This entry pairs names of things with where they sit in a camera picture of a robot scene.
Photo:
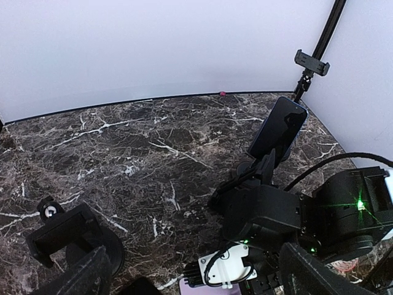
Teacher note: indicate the pole phone stand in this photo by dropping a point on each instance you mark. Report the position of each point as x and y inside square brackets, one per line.
[311, 67]
[77, 231]

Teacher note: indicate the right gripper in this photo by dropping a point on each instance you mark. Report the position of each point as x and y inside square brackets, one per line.
[263, 214]

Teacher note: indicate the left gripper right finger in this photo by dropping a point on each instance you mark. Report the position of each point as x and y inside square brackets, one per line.
[302, 273]

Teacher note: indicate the purple phone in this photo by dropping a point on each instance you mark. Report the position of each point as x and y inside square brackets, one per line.
[185, 289]

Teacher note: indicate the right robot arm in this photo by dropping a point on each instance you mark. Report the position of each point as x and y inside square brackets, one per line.
[293, 236]

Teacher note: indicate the pink patterned plate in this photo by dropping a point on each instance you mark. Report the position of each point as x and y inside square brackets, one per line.
[342, 267]

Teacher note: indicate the black phone centre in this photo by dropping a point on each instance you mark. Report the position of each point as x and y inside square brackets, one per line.
[141, 286]

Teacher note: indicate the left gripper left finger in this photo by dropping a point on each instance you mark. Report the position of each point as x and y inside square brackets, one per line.
[91, 275]

